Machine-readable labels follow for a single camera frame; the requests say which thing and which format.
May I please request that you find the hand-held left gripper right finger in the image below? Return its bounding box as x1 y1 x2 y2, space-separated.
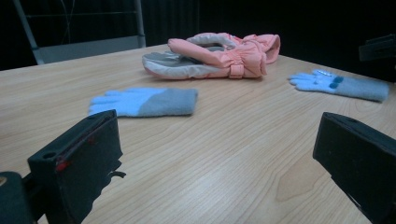
312 111 396 224

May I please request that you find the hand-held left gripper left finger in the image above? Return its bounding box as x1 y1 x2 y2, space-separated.
27 109 127 224

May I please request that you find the light blue knit glove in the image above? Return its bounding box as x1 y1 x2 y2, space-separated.
287 68 390 103
88 87 199 119

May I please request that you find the pink ski glove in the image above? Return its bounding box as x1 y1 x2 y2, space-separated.
142 50 233 80
167 32 281 79

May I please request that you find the dark box-shaped device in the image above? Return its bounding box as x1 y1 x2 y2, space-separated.
358 34 396 63

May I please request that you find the grey metal desk frame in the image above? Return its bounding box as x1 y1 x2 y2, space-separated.
12 0 147 65

